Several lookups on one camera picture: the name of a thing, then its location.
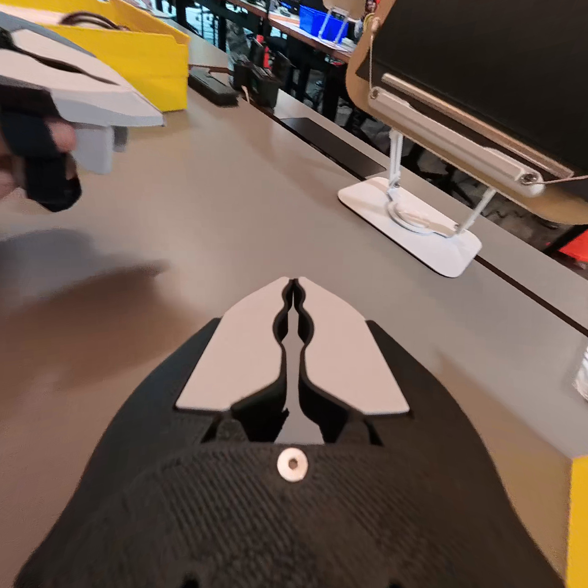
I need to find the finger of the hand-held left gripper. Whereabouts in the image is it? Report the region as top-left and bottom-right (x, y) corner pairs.
(0, 48), (165, 175)
(9, 30), (118, 85)

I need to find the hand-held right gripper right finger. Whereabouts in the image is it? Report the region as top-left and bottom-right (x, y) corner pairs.
(296, 277), (410, 416)

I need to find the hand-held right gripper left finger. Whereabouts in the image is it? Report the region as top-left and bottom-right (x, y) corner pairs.
(175, 277), (295, 412)

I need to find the yellow plastic bin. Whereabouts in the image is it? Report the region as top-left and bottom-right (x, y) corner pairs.
(565, 455), (588, 588)
(0, 0), (190, 112)

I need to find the grey desk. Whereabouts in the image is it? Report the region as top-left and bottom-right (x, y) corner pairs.
(0, 18), (588, 588)

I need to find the person's left hand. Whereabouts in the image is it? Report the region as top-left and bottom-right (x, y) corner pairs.
(0, 122), (78, 199)

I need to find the black flat box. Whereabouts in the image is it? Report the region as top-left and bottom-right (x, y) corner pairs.
(188, 66), (239, 104)

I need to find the white tilting stand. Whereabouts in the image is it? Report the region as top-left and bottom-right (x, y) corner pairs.
(337, 73), (545, 278)

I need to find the black charging case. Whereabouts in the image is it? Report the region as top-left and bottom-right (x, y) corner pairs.
(250, 64), (282, 108)
(232, 55), (258, 90)

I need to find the black flat pad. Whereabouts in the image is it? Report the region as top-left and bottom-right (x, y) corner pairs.
(280, 117), (386, 180)

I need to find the printed paper sheet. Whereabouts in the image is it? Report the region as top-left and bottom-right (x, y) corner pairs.
(572, 345), (588, 400)

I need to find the small blue bin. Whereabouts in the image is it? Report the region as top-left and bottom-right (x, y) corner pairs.
(299, 5), (361, 37)

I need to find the orange traffic cone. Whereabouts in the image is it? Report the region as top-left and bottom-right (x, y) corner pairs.
(558, 230), (588, 266)

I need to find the large stand with tan board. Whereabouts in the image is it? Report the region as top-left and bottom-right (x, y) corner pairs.
(317, 0), (364, 44)

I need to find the black coiled cable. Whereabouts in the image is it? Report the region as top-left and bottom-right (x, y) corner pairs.
(62, 13), (122, 30)

